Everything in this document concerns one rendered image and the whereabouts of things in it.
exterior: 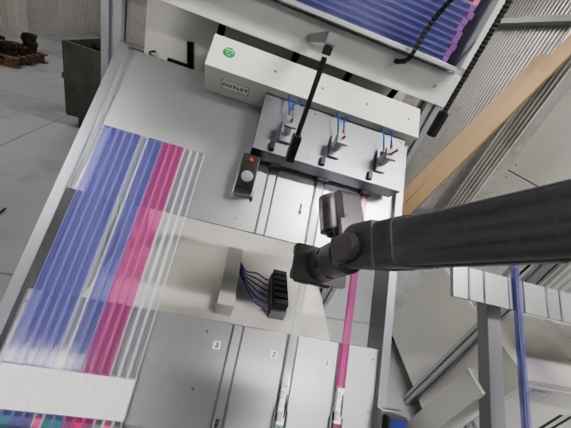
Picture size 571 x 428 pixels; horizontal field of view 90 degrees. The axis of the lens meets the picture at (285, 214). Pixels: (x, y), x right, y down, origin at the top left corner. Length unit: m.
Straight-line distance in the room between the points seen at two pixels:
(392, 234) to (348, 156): 0.35
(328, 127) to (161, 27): 0.49
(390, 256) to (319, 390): 0.39
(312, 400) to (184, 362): 0.25
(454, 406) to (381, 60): 0.83
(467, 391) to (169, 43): 1.12
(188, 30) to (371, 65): 0.46
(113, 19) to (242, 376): 0.75
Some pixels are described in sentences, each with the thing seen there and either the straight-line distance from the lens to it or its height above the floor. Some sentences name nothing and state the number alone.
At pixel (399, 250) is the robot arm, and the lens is 0.33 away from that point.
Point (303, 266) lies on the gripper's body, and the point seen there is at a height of 1.01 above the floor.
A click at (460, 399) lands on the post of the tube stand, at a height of 0.75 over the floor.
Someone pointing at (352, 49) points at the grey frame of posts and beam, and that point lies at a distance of 0.71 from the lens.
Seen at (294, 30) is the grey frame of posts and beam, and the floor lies 1.34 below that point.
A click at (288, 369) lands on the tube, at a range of 0.61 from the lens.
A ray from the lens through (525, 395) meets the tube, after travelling 0.84.
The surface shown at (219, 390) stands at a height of 0.77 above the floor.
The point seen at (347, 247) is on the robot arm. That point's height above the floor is 1.14.
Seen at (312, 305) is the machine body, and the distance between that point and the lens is 1.03.
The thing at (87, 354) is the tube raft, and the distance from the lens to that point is 0.61.
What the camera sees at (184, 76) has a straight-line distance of 0.74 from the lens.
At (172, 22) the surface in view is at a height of 1.27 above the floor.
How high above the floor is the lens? 1.32
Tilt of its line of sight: 29 degrees down
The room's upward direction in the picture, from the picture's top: 21 degrees clockwise
